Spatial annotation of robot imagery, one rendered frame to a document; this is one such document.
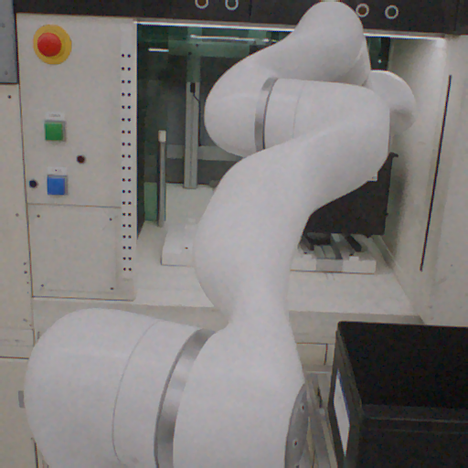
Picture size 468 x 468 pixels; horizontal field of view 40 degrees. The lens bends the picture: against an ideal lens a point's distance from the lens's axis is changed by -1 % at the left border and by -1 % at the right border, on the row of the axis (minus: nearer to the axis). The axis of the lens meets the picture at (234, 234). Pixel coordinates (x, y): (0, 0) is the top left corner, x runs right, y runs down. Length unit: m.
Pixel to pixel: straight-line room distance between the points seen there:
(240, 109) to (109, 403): 0.40
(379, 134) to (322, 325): 0.64
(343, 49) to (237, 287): 0.40
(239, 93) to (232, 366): 0.38
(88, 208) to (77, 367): 0.74
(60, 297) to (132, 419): 0.84
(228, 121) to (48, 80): 0.50
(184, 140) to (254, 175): 1.45
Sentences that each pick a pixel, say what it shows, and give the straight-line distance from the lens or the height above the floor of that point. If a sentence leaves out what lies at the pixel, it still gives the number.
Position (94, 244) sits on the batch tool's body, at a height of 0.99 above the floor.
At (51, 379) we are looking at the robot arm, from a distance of 0.51.
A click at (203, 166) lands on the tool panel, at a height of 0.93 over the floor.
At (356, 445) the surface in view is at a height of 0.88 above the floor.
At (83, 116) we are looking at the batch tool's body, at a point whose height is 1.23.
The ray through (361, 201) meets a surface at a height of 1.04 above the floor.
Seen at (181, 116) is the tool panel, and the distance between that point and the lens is 2.06.
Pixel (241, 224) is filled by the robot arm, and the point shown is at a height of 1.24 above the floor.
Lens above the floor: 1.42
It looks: 20 degrees down
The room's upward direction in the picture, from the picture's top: 3 degrees clockwise
